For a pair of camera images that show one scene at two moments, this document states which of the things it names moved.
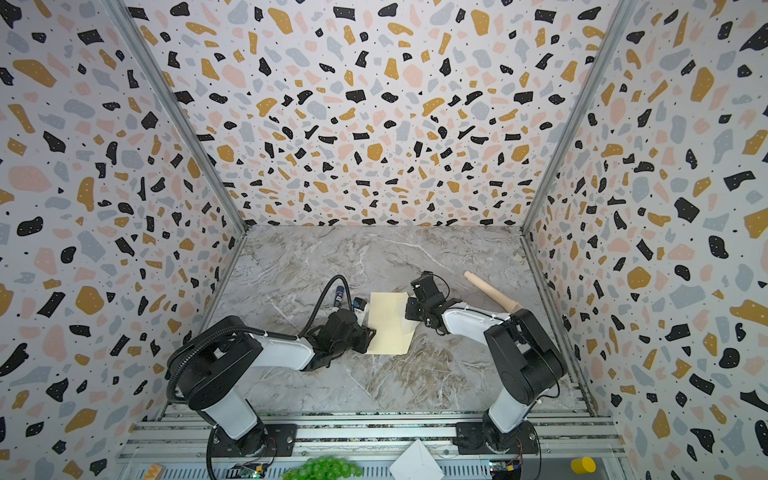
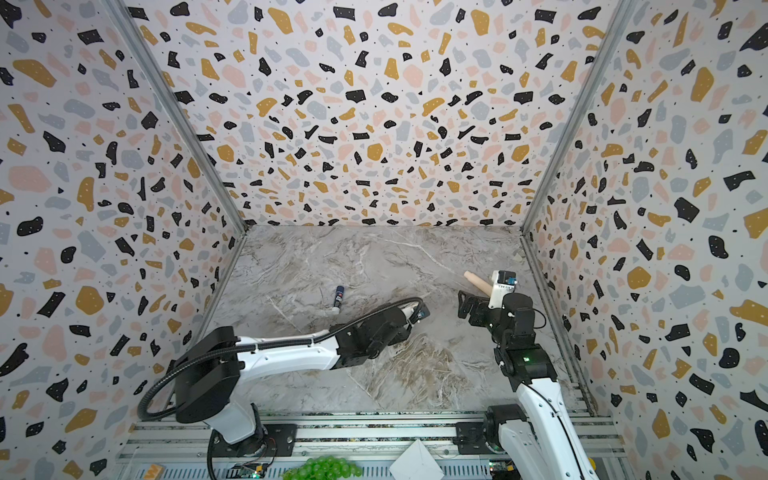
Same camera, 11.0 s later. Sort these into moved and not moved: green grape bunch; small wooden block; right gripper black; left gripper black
Moved: right gripper black; left gripper black
Not moved: small wooden block; green grape bunch
